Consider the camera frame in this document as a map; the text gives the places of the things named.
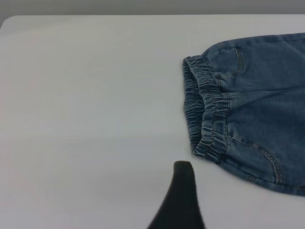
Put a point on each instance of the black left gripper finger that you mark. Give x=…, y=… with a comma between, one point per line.
x=181, y=202

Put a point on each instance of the blue denim pants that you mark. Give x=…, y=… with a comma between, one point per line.
x=257, y=105

